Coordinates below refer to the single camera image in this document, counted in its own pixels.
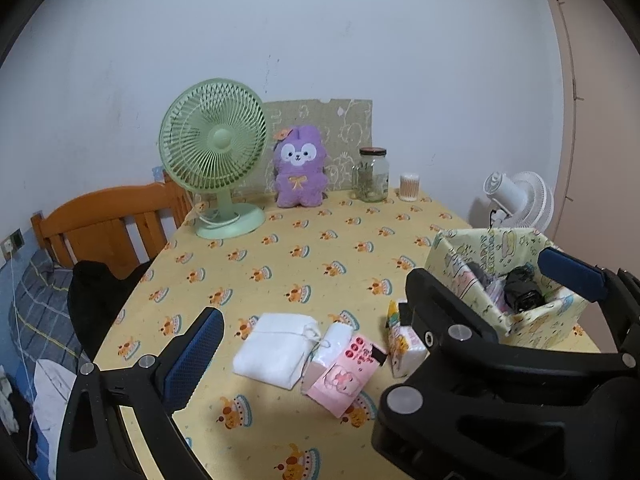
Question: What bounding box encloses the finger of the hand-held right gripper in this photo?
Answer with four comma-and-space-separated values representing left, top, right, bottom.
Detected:
372, 267, 601, 480
539, 246, 640, 361

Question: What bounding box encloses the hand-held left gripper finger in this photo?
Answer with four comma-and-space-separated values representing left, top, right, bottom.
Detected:
56, 306, 225, 480

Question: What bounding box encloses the black bag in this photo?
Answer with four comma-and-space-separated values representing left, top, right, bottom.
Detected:
502, 266, 546, 313

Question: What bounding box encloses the printed storage box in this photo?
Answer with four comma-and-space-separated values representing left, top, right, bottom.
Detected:
425, 227, 588, 346

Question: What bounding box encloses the white drawstring pouch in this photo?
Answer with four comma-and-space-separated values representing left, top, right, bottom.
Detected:
232, 312, 321, 391

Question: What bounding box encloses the pink packet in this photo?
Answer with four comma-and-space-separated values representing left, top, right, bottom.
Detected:
302, 332, 389, 418

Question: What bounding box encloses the white fan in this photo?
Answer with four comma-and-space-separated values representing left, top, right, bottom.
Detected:
482, 170, 556, 233

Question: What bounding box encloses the black garment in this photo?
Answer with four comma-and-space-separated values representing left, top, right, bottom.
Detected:
67, 260, 151, 356

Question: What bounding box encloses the white cloth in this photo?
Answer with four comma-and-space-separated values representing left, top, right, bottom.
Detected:
32, 357, 83, 480

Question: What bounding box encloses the yellow printed tablecloth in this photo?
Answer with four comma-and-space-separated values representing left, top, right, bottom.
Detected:
92, 187, 601, 480

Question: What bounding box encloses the glass jar with dark lid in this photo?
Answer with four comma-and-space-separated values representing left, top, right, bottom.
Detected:
352, 146, 391, 203

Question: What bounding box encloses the blue plaid pillow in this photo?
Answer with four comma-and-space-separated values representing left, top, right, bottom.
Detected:
7, 250, 88, 361

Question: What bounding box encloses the peach door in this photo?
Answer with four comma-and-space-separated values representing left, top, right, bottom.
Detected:
534, 0, 640, 271

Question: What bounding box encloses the wooden chair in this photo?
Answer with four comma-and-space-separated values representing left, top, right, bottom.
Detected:
31, 175, 193, 281

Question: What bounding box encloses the dark clothes pile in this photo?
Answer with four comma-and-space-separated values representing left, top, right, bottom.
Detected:
0, 365, 36, 461

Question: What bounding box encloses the purple plush toy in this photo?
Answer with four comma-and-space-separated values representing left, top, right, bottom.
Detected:
272, 126, 328, 209

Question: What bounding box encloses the printed cardboard sheet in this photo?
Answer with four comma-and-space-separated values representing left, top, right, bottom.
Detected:
262, 97, 373, 196

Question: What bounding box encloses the green table fan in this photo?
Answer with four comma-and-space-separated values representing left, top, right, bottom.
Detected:
158, 78, 268, 240

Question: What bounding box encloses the wall socket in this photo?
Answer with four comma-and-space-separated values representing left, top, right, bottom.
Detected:
0, 228, 25, 253

